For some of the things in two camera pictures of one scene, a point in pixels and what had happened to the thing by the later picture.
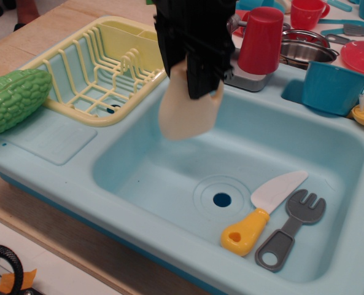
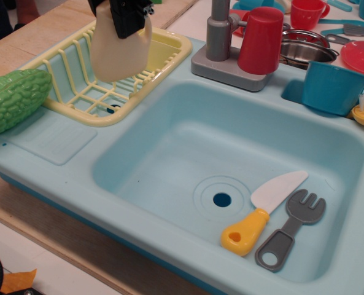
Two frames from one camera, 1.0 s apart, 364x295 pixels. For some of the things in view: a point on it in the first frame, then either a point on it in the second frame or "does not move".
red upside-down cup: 260,50 does not move
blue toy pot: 333,90 does not move
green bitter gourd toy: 13,98 does not move
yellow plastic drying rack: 100,73 does not move
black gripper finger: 204,74 → 129,15
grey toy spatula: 350,29 does not move
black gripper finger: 172,56 → 94,3
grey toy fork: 280,242 does not move
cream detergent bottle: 182,117 → 113,58
